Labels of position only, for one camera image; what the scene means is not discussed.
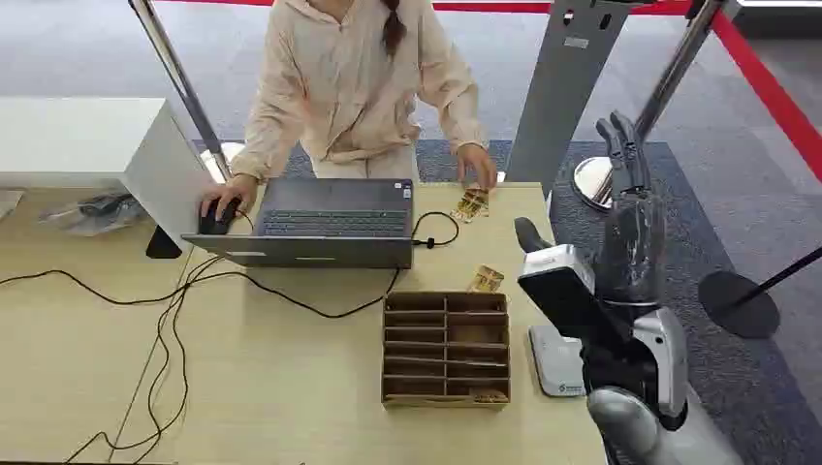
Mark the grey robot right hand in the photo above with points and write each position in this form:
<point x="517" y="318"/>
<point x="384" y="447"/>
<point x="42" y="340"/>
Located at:
<point x="632" y="250"/>

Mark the person's left hand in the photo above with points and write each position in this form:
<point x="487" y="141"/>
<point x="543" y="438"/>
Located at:
<point x="476" y="164"/>

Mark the person's right hand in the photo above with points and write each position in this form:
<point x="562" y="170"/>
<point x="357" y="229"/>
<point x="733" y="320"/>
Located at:
<point x="234" y="187"/>

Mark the black computer mouse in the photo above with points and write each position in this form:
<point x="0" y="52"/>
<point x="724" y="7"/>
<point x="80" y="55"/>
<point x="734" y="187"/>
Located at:
<point x="215" y="224"/>

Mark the gold patterned card stack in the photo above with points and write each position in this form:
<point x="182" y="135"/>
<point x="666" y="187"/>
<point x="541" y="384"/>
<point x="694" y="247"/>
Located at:
<point x="471" y="205"/>

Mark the black wedge stand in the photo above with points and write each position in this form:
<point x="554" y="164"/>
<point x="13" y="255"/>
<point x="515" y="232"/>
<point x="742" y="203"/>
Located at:
<point x="162" y="247"/>

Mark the grey open laptop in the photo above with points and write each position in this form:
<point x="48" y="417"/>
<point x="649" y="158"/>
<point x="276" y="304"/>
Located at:
<point x="334" y="224"/>

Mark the grey metal sign stand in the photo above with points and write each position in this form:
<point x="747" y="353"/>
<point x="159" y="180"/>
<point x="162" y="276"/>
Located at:
<point x="565" y="90"/>

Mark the white card reader device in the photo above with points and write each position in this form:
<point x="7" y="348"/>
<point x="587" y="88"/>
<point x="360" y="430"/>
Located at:
<point x="555" y="366"/>

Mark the clear plastic bag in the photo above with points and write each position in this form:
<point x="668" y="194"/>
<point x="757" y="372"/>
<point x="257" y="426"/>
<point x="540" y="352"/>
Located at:
<point x="96" y="212"/>

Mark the person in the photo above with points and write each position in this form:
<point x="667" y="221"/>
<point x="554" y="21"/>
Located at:
<point x="347" y="83"/>

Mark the red barrier belt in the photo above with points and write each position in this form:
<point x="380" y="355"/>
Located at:
<point x="488" y="6"/>
<point x="770" y="96"/>

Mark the white cabinet box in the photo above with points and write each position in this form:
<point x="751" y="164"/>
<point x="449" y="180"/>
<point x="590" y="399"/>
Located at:
<point x="83" y="138"/>

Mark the wooden card sorting box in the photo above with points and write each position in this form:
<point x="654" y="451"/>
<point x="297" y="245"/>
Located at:
<point x="443" y="350"/>

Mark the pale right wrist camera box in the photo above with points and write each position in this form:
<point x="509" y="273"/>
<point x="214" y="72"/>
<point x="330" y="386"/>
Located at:
<point x="559" y="273"/>

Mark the chrome stanchion post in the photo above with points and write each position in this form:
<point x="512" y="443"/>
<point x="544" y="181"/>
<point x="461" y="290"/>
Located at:
<point x="674" y="67"/>
<point x="180" y="83"/>

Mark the black stanchion post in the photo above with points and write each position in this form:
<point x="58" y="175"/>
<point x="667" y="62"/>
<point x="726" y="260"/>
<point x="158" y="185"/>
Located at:
<point x="738" y="305"/>

